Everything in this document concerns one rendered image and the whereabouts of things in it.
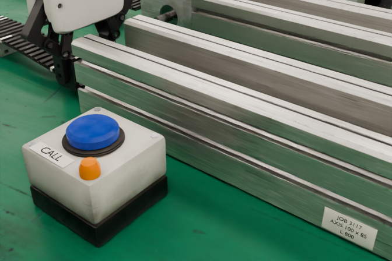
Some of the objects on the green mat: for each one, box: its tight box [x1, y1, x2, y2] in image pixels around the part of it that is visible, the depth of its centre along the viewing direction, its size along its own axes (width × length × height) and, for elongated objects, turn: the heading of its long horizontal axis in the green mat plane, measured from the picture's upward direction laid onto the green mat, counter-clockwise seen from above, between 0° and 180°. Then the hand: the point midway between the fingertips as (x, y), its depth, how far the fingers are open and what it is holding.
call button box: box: [22, 107, 168, 247], centre depth 40 cm, size 8×10×6 cm
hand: (87, 63), depth 57 cm, fingers open, 5 cm apart
